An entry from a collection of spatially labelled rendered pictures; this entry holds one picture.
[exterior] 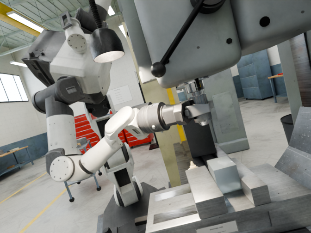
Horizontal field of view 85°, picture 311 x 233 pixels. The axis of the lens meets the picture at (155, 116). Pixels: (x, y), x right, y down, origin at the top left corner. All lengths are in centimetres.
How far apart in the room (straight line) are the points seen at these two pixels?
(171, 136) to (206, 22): 194
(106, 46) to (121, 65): 949
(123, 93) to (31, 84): 531
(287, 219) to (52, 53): 91
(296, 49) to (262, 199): 50
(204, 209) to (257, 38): 35
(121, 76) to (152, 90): 767
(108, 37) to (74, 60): 41
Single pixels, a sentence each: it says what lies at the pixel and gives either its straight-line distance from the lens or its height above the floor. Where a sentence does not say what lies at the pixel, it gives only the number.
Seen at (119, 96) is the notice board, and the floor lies 194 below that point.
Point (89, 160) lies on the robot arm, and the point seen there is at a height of 117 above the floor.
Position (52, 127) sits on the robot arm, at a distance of 67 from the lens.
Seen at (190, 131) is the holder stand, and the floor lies 109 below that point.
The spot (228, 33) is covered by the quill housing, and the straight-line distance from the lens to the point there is 40.
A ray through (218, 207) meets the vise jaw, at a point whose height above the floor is 105.
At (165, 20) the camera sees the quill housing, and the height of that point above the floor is 144.
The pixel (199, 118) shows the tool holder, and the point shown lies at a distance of 45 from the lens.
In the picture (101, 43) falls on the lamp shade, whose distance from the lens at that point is 39.
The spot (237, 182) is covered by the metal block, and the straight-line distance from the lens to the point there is 45.
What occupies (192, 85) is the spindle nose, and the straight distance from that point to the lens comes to 44.
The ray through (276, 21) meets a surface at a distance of 42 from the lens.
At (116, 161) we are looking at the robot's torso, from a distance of 110.
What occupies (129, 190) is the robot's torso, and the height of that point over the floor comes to 75.
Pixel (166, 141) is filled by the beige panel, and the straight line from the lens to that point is 226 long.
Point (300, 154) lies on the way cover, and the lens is 74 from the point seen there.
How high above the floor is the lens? 129
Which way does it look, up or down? 6 degrees down
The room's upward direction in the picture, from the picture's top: 17 degrees counter-clockwise
